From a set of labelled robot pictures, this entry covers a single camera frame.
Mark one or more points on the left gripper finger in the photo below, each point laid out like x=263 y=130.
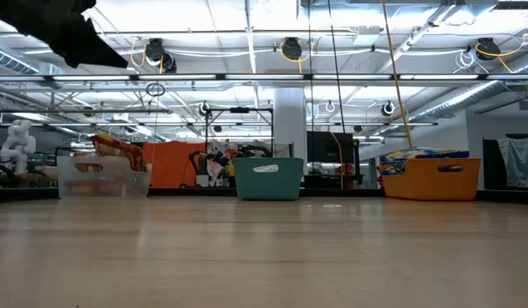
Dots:
x=88 y=51

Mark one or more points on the clear plastic bin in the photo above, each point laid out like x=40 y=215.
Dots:
x=75 y=188

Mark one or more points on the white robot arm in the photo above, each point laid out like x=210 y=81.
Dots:
x=17 y=145

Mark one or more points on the small round ceiling reel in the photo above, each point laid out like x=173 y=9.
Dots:
x=387 y=108
x=203 y=109

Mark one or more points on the orange partition panel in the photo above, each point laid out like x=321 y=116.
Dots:
x=173 y=164

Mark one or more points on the black gantry stand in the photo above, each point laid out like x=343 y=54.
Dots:
x=240 y=110

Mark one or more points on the long ceiling light strip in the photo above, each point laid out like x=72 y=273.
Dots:
x=375 y=124
x=268 y=77

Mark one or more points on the white building column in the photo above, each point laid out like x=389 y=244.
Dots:
x=289 y=96

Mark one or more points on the teal plastic bin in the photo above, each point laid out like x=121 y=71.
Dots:
x=246 y=188

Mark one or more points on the black monitor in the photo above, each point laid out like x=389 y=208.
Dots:
x=321 y=147

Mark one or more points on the orange plastic bin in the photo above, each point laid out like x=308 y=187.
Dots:
x=417 y=184

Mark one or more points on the grey hanging cloth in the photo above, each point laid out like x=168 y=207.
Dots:
x=520 y=162

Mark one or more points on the silver ventilation duct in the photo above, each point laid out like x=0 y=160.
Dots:
x=456 y=100
x=15 y=66

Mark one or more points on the black table rail frame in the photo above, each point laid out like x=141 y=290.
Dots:
x=345 y=192

